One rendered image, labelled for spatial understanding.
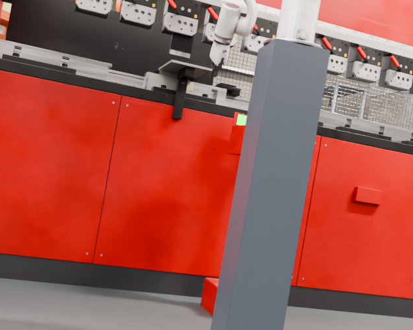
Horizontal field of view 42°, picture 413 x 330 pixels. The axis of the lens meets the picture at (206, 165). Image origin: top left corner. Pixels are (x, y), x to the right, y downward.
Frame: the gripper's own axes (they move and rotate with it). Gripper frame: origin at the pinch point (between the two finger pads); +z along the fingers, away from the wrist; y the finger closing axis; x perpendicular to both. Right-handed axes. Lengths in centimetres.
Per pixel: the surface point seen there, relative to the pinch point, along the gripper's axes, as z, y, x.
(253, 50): -8.0, 9.8, -22.7
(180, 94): 7.1, -9.1, 17.8
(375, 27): -25, 11, -90
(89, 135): 26, -13, 56
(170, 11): -17.6, 23.4, 17.5
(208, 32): -12.2, 16.3, -0.6
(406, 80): -4, -5, -110
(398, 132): 19, -20, -105
